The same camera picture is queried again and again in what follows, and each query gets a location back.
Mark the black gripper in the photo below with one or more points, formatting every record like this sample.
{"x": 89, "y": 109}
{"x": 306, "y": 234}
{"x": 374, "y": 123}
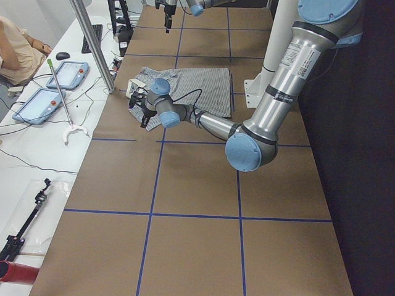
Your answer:
{"x": 167, "y": 8}
{"x": 147, "y": 113}

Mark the navy white striped polo shirt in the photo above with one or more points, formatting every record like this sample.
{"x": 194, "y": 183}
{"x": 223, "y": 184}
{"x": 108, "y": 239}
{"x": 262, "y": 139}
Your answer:
{"x": 174, "y": 94}

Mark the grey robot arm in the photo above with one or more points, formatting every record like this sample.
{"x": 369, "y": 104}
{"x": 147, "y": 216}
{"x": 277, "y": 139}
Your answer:
{"x": 197, "y": 7}
{"x": 302, "y": 31}

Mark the black box with label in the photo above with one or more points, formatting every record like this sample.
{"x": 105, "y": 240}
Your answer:
{"x": 124, "y": 37}

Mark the metal reacher grabber tool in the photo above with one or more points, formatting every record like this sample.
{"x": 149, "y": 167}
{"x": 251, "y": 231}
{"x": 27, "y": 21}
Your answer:
{"x": 72, "y": 128}

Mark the far blue teach pendant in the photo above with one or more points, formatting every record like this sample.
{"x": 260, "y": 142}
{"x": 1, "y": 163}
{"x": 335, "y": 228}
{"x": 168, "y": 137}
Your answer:
{"x": 70, "y": 74}

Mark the blue teach pendant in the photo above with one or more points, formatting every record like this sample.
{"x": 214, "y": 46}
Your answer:
{"x": 40, "y": 106}
{"x": 70, "y": 74}

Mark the brown table mat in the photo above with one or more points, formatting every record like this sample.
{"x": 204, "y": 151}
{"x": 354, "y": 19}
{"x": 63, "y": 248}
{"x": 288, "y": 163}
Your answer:
{"x": 164, "y": 213}

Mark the black computer mouse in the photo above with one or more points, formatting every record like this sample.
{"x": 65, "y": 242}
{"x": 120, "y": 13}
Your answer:
{"x": 62, "y": 55}

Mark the near blue teach pendant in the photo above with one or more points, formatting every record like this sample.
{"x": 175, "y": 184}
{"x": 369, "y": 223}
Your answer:
{"x": 40, "y": 106}

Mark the seated person beige shirt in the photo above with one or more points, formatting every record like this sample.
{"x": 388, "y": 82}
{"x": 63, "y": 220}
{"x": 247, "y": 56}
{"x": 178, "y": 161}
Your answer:
{"x": 21, "y": 54}

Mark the red cylinder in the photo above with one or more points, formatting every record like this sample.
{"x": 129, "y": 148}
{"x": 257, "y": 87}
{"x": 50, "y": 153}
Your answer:
{"x": 18, "y": 273}

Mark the aluminium frame post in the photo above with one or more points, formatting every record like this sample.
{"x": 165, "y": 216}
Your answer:
{"x": 87, "y": 29}

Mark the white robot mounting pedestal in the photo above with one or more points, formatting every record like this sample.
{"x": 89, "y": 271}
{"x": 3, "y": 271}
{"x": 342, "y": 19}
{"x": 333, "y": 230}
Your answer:
{"x": 280, "y": 37}

